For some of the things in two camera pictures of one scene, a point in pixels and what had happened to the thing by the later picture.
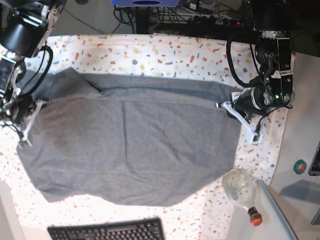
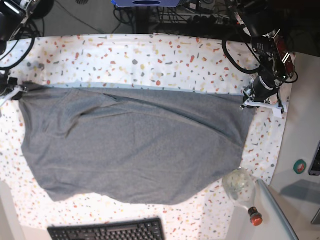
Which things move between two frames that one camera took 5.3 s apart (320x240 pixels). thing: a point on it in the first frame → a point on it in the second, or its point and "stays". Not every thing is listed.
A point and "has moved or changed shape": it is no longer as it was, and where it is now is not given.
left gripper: x=18 y=108 → x=7 y=84
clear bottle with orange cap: x=239 y=185 stays
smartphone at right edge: x=314 y=168 stays
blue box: x=146 y=3 stays
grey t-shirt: x=150 y=143 has moved or changed shape
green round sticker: x=299 y=166 stays
